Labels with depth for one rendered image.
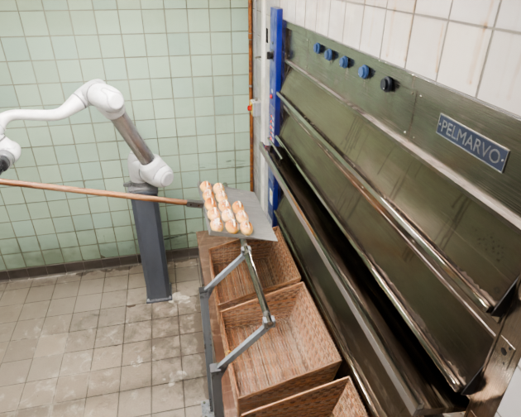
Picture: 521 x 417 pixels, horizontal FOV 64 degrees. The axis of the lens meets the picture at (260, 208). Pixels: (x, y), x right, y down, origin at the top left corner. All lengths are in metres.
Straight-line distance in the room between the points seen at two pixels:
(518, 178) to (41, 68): 3.01
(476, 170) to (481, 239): 0.16
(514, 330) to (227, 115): 2.77
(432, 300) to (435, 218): 0.24
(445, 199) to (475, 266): 0.20
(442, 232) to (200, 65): 2.49
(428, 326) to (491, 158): 0.51
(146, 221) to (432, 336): 2.29
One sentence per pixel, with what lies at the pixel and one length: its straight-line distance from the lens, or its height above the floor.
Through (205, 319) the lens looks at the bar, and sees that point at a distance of 2.27.
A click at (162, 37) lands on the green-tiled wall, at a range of 3.27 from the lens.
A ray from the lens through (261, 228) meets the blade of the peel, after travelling 2.23.
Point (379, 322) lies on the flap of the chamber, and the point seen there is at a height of 1.41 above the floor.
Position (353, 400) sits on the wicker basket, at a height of 0.82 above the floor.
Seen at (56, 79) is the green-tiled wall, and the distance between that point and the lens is 3.39.
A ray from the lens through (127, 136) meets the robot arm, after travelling 2.64.
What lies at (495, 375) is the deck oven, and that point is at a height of 1.56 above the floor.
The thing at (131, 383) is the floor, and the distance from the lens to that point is 3.07.
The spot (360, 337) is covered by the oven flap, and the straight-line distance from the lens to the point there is 1.84.
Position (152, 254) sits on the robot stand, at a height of 0.47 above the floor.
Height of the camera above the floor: 2.35
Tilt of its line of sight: 30 degrees down
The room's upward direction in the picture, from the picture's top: straight up
